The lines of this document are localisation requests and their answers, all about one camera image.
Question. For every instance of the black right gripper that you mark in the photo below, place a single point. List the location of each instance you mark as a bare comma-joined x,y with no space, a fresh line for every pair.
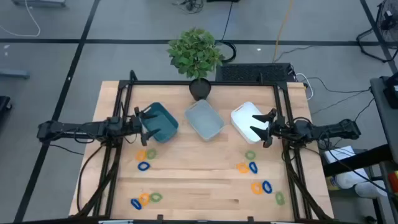
280,127

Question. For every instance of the black device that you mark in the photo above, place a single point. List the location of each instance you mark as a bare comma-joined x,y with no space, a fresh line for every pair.
392,93

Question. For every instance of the white paper towel roll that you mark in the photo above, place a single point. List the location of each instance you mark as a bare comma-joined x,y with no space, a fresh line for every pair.
351,180

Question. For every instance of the white paper box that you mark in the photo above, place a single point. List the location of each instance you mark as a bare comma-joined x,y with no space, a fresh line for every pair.
340,154

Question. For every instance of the white plastic bin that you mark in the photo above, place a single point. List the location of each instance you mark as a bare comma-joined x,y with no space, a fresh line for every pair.
245,119

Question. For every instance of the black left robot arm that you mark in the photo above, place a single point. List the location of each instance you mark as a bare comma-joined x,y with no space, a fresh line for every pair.
77,129

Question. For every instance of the grey floor bar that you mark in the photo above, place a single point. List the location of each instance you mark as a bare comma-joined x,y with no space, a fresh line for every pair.
14,73
38,2

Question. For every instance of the grey plastic bin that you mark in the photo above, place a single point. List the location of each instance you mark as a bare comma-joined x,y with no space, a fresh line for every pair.
203,119

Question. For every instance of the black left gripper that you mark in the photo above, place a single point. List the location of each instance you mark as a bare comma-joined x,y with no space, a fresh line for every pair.
136,126

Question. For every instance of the black shelf rail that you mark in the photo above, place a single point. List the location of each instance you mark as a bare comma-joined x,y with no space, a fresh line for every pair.
357,161

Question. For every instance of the black metal rig frame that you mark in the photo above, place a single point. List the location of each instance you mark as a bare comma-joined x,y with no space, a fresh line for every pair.
202,83

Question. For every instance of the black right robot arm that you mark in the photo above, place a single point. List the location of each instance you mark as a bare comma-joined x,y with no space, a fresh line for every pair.
326,130

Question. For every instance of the black floor object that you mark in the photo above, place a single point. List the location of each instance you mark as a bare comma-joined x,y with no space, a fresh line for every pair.
4,104

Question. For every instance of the green leafy plant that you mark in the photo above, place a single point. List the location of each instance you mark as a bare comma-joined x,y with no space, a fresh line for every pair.
194,53

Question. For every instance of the teal plastic bin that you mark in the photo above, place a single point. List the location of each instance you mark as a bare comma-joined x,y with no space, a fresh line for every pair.
163,124

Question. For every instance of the black plant pot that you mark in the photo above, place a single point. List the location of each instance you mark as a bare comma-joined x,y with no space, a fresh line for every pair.
200,90

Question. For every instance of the black floor fan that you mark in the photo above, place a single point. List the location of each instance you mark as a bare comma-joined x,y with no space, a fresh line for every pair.
388,15

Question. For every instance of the dark side table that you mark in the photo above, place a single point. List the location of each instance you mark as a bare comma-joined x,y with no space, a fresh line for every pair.
381,112

